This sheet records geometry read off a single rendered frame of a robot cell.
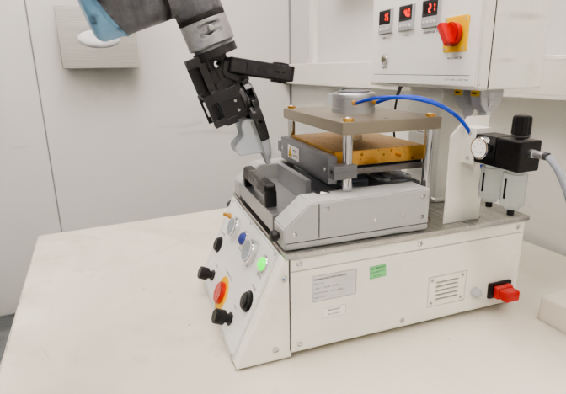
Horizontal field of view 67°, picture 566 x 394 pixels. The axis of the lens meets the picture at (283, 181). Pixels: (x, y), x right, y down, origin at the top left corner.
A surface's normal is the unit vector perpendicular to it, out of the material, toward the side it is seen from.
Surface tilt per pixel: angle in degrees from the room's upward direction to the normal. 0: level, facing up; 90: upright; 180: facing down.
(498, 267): 90
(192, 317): 0
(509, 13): 90
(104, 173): 90
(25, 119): 90
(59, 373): 0
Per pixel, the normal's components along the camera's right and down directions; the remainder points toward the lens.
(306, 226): 0.33, 0.24
